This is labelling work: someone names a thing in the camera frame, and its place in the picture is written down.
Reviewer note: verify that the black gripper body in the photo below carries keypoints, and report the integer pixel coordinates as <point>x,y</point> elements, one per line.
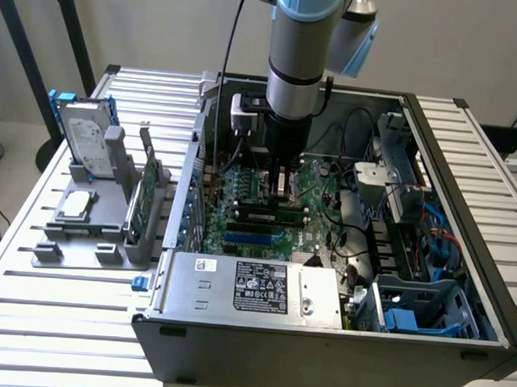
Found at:
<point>288,133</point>

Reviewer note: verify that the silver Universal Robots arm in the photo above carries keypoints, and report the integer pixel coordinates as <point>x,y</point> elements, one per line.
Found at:
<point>301,50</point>

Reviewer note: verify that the black empty RAM slot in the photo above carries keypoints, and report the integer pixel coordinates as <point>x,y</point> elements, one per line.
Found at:
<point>266,207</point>

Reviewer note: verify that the installed black RAM stick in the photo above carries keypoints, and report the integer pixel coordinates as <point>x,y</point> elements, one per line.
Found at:
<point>268,216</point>

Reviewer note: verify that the CPU socket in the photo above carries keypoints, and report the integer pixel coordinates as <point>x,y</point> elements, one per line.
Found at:
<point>265,185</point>

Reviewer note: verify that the green motherboard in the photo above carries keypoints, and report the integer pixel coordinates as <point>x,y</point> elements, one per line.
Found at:
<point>257,240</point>

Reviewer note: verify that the blue expansion slot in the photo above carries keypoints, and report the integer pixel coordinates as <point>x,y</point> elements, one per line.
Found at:
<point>249,238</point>

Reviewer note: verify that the grey table clamp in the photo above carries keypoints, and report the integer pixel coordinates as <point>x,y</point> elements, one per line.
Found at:
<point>209,85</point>

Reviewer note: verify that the silver metal disk bay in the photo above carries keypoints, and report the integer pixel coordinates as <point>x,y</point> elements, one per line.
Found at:
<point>391,164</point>

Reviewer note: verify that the silver power supply unit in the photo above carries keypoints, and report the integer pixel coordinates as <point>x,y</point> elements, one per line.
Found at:
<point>255,289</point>

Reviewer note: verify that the green graphics card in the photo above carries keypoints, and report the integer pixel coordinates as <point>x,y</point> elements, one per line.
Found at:
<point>145,189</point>

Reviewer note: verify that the blue case latch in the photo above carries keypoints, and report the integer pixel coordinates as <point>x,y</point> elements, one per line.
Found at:
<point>140,283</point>

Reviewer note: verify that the black open PC case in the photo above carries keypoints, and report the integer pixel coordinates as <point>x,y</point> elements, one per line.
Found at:
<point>320,357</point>

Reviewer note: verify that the grey parts rack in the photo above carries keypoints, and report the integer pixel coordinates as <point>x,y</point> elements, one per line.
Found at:
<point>108,243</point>

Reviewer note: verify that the blue plastic drive caddy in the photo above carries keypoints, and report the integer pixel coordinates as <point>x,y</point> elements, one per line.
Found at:
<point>424,305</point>

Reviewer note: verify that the silver hard disk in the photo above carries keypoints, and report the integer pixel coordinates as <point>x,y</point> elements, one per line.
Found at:
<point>88,136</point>

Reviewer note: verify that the silver CPU chip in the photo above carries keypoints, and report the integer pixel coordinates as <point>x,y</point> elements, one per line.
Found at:
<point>77,205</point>

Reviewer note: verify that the black stand pole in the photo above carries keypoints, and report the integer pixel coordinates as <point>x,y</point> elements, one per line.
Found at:
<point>79,30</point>
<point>21,45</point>

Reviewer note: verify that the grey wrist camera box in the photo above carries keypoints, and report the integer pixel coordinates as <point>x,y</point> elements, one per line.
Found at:
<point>244,112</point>

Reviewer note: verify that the blue hard disk bracket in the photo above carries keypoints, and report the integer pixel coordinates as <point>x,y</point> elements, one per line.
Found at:
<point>57,110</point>

